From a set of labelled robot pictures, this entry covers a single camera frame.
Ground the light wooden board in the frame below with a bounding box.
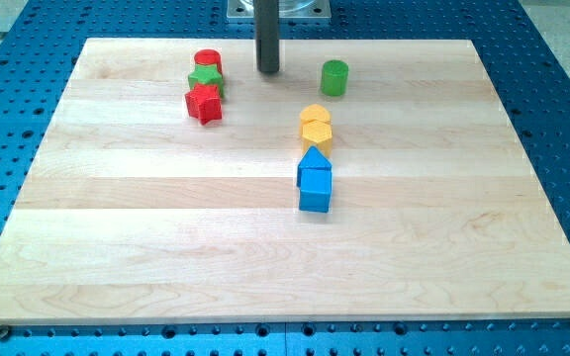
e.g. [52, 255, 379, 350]
[0, 38, 570, 325]

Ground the green star block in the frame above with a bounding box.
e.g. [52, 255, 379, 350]
[187, 64, 225, 98]

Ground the red star block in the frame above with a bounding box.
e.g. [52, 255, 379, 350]
[185, 83, 223, 126]

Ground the blue cube block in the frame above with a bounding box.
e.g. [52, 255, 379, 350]
[299, 169, 333, 213]

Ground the blue house-shaped block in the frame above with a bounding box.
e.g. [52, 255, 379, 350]
[296, 146, 333, 187]

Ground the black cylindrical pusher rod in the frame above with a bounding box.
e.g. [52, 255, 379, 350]
[253, 0, 280, 74]

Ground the red cylinder block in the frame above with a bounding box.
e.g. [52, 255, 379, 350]
[194, 48, 223, 74]

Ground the yellow hexagon block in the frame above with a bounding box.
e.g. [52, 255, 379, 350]
[301, 121, 333, 157]

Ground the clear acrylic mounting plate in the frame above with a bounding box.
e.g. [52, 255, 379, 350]
[225, 0, 332, 21]

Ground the green cylinder block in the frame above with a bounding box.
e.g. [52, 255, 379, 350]
[321, 59, 349, 97]

